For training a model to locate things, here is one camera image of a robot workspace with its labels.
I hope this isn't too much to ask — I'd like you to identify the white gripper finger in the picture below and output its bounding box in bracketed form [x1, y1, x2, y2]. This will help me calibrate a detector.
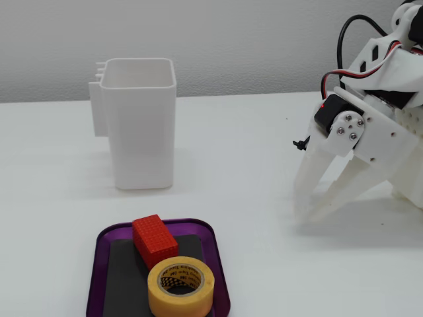
[308, 154, 395, 223]
[294, 113, 367, 219]

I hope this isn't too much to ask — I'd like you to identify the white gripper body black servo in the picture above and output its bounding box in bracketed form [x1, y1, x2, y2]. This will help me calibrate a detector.
[313, 85, 420, 178]

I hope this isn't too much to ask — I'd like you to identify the yellow masking tape roll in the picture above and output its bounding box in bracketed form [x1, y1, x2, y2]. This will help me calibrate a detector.
[147, 256, 215, 317]

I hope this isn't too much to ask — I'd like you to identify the black zip tie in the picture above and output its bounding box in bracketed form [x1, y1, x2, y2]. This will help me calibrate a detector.
[292, 135, 311, 151]

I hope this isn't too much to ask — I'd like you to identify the red textured block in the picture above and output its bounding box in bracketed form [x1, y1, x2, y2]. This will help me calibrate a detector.
[132, 214, 180, 271]

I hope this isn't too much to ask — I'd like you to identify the white plastic container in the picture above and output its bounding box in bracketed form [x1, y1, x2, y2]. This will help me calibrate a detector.
[88, 57, 176, 191]

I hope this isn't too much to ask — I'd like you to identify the purple metal tray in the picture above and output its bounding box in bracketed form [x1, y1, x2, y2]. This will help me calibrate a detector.
[85, 217, 231, 317]

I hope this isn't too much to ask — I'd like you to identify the red white black wire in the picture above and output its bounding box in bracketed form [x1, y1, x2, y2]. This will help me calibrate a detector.
[320, 39, 423, 100]

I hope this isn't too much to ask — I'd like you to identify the black cable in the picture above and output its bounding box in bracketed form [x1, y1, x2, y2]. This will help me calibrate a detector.
[336, 15, 391, 80]

